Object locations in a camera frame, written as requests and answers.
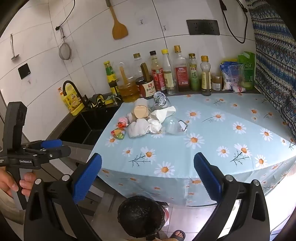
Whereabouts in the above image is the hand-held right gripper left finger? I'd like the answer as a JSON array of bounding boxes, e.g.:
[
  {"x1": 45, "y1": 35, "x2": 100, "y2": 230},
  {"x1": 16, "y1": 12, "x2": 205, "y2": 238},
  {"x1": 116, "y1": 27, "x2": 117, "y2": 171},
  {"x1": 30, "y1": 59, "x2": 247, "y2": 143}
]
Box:
[{"x1": 24, "y1": 153, "x2": 102, "y2": 241}]

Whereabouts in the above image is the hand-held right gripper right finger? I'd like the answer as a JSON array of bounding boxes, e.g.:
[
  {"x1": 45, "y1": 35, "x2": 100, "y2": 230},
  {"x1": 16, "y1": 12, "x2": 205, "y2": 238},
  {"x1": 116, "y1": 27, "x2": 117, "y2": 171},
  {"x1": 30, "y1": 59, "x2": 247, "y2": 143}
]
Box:
[{"x1": 193, "y1": 152, "x2": 271, "y2": 241}]

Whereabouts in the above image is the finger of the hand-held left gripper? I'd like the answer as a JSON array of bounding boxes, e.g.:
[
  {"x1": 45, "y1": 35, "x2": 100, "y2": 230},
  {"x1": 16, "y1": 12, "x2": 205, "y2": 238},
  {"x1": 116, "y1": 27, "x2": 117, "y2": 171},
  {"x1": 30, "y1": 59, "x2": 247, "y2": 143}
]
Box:
[
  {"x1": 36, "y1": 146, "x2": 72, "y2": 163},
  {"x1": 22, "y1": 139, "x2": 63, "y2": 151}
]

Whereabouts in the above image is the colorful candy wrapper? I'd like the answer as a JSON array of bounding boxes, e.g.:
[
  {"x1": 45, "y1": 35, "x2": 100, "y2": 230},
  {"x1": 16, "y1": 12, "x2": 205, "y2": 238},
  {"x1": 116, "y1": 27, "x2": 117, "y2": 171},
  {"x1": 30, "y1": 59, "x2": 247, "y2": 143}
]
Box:
[{"x1": 111, "y1": 128, "x2": 126, "y2": 139}]

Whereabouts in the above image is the clear plastic cup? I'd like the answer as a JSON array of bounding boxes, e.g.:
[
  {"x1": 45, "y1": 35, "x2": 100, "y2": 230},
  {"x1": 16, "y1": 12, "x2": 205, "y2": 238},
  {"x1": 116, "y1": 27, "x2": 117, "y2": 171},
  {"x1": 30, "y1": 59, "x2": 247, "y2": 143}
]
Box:
[{"x1": 165, "y1": 117, "x2": 188, "y2": 135}]

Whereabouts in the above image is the black trash bin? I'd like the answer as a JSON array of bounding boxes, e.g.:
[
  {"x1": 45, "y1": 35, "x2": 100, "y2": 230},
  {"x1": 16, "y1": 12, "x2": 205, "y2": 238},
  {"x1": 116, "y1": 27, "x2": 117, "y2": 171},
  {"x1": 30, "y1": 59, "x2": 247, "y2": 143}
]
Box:
[{"x1": 117, "y1": 196, "x2": 166, "y2": 239}]

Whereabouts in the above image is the white tissue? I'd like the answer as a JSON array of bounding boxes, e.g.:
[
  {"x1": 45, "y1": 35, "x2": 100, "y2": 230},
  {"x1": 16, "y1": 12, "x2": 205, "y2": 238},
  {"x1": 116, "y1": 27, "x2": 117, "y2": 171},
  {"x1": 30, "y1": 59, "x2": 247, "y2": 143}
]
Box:
[{"x1": 148, "y1": 118, "x2": 162, "y2": 133}]

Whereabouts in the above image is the white paper napkin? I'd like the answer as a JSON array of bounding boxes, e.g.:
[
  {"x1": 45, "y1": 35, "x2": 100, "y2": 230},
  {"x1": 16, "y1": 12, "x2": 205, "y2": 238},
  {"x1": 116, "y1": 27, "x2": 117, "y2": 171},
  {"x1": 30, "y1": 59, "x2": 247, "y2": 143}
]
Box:
[{"x1": 150, "y1": 106, "x2": 176, "y2": 123}]

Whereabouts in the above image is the beige plastic cup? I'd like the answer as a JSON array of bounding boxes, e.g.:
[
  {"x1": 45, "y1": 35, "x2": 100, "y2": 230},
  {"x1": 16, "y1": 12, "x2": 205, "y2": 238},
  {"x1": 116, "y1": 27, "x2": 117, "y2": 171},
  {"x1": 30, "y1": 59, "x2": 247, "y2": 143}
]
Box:
[{"x1": 133, "y1": 98, "x2": 151, "y2": 119}]

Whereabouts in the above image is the clear cup with blue print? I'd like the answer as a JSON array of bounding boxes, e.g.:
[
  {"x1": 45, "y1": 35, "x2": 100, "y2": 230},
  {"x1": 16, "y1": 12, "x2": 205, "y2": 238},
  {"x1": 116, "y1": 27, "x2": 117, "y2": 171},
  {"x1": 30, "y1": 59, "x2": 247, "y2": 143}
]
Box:
[{"x1": 151, "y1": 91, "x2": 170, "y2": 110}]

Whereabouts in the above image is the person's left hand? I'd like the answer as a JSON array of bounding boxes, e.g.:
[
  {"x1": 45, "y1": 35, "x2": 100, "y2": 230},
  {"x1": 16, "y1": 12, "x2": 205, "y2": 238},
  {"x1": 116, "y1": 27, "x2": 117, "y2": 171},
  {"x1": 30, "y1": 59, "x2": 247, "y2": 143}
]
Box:
[{"x1": 0, "y1": 167, "x2": 37, "y2": 198}]

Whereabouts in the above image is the black sink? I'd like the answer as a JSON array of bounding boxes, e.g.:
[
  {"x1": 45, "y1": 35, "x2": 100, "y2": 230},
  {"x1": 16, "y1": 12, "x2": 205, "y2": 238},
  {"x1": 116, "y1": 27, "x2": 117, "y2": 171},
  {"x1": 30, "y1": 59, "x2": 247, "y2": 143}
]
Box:
[{"x1": 59, "y1": 105, "x2": 123, "y2": 146}]

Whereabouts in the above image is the light blue daisy tablecloth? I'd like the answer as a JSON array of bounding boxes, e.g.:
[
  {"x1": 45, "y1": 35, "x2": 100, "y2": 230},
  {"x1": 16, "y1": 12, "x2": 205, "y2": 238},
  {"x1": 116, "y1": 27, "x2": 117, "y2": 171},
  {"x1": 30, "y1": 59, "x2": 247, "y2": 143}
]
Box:
[{"x1": 89, "y1": 90, "x2": 296, "y2": 207}]

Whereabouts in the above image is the yellow dish soap bottle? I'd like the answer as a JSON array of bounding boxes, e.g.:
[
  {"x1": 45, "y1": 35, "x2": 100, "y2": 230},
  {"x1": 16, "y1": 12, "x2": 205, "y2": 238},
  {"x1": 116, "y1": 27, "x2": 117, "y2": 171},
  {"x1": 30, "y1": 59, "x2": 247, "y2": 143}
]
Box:
[{"x1": 57, "y1": 83, "x2": 85, "y2": 116}]

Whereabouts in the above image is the black faucet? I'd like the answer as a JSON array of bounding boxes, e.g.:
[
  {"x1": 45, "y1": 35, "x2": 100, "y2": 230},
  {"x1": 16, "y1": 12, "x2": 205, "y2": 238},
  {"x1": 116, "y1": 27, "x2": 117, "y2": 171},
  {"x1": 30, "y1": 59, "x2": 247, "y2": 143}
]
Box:
[{"x1": 62, "y1": 80, "x2": 89, "y2": 109}]

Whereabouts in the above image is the black yellow cloth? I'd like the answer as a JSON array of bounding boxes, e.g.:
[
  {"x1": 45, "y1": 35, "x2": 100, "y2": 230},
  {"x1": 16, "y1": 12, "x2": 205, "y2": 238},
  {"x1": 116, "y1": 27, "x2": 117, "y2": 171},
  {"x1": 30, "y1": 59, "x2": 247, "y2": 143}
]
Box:
[{"x1": 89, "y1": 94, "x2": 109, "y2": 109}]

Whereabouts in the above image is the person's right foot in slipper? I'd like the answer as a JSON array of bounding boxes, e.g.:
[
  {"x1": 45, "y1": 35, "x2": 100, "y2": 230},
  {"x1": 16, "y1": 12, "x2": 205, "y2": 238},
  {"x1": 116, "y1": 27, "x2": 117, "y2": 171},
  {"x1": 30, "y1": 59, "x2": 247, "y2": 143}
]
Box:
[{"x1": 170, "y1": 229, "x2": 186, "y2": 241}]

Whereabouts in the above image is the hanging metal kitchen tool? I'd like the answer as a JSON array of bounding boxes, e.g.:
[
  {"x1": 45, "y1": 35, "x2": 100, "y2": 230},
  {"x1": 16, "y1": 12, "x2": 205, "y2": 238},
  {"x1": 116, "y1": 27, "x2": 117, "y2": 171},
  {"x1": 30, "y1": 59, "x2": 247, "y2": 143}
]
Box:
[{"x1": 10, "y1": 34, "x2": 20, "y2": 61}]

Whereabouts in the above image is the green label dark sauce bottle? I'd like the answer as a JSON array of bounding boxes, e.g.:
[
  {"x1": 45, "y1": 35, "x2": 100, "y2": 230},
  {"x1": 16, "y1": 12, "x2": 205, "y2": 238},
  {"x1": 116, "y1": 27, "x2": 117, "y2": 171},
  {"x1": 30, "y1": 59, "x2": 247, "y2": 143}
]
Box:
[{"x1": 103, "y1": 61, "x2": 119, "y2": 95}]

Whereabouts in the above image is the cooking oil jug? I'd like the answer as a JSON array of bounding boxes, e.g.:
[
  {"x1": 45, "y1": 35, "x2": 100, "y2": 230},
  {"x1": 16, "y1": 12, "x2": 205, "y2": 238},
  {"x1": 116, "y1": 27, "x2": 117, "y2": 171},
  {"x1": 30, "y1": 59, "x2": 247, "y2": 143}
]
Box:
[{"x1": 116, "y1": 62, "x2": 140, "y2": 103}]

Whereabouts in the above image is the metal mesh strainer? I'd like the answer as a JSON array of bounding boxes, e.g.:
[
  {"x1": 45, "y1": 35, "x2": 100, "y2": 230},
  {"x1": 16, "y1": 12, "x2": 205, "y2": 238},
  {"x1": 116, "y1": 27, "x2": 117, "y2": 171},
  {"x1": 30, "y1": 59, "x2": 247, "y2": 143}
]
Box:
[{"x1": 58, "y1": 27, "x2": 73, "y2": 61}]

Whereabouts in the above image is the small seasoning jar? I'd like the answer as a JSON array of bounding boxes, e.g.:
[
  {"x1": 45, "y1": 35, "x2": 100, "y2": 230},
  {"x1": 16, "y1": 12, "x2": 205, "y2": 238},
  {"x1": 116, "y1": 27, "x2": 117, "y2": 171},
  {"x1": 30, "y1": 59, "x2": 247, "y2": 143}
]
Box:
[{"x1": 211, "y1": 73, "x2": 223, "y2": 91}]

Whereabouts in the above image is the small yellow cap oil bottle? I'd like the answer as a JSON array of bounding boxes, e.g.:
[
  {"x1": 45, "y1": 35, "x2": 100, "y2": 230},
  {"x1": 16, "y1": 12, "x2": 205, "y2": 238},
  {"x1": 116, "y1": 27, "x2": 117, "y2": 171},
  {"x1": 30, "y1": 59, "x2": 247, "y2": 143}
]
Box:
[{"x1": 200, "y1": 56, "x2": 212, "y2": 96}]

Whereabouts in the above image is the green label oil bottle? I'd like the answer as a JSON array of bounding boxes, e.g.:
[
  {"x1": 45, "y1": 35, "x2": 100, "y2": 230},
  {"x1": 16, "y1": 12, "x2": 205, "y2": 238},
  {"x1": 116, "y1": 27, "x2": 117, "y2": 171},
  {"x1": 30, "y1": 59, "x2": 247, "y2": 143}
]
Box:
[{"x1": 188, "y1": 53, "x2": 200, "y2": 91}]

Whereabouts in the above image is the dark soy sauce jug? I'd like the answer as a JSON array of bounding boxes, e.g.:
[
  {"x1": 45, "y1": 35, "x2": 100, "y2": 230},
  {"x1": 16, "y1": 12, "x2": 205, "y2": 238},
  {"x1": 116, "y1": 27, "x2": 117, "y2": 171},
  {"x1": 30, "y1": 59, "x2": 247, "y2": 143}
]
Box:
[{"x1": 132, "y1": 53, "x2": 155, "y2": 99}]

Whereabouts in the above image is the gold cap red label bottle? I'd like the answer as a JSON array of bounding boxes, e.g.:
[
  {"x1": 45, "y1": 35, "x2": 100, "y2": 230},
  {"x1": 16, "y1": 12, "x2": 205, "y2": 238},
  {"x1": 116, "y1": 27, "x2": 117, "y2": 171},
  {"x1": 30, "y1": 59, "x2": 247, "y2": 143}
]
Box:
[{"x1": 173, "y1": 45, "x2": 190, "y2": 92}]

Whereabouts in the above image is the yellow cap clear bottle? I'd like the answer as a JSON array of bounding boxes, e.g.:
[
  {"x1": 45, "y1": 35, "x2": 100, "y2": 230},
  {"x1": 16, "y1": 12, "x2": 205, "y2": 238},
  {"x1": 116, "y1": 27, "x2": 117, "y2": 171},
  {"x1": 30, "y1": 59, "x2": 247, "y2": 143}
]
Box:
[{"x1": 161, "y1": 49, "x2": 177, "y2": 95}]

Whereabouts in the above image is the black cap red label bottle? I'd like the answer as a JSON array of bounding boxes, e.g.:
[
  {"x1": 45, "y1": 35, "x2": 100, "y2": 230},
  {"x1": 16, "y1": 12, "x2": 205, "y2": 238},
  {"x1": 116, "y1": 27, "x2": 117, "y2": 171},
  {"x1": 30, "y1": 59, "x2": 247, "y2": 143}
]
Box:
[{"x1": 149, "y1": 51, "x2": 167, "y2": 94}]

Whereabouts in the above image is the green plastic bag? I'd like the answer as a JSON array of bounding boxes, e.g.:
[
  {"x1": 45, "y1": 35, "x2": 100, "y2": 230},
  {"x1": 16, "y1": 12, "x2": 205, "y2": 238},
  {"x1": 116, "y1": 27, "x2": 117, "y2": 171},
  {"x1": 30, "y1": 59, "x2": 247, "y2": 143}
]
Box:
[{"x1": 238, "y1": 51, "x2": 257, "y2": 90}]

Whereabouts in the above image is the wooden spatula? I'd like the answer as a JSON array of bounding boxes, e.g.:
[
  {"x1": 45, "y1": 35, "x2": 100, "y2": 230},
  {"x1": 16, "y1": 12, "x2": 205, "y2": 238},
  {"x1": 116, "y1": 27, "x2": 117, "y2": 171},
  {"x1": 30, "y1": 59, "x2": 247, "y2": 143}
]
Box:
[{"x1": 106, "y1": 0, "x2": 129, "y2": 40}]

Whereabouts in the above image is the blue patterned curtain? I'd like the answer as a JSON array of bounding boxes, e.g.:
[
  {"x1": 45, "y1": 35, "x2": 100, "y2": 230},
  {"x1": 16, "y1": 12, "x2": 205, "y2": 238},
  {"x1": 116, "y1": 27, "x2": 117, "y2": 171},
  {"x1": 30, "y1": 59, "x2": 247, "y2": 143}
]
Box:
[{"x1": 248, "y1": 0, "x2": 296, "y2": 139}]

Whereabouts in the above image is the black power outlet panel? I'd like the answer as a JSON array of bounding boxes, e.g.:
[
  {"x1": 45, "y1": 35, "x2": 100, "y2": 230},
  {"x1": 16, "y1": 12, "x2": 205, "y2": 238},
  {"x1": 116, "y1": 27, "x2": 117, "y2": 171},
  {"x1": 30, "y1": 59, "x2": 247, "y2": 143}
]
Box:
[{"x1": 186, "y1": 19, "x2": 220, "y2": 36}]

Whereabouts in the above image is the black wall switch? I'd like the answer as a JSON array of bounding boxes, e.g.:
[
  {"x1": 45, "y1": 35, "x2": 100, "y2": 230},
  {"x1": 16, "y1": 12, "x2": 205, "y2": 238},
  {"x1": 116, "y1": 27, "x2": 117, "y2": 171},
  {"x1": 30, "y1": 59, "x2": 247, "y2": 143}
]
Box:
[{"x1": 18, "y1": 63, "x2": 31, "y2": 80}]

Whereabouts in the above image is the thin black cable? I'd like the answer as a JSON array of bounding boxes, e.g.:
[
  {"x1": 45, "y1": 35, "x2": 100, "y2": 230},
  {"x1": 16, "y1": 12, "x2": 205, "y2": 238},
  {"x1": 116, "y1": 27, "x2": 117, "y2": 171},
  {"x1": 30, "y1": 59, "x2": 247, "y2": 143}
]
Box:
[{"x1": 55, "y1": 0, "x2": 75, "y2": 32}]

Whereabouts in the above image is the black power cable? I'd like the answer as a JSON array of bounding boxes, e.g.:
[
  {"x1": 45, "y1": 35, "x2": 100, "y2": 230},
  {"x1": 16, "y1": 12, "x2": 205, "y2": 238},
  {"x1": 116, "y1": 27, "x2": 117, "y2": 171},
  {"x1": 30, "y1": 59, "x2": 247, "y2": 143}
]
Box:
[{"x1": 218, "y1": 0, "x2": 249, "y2": 44}]

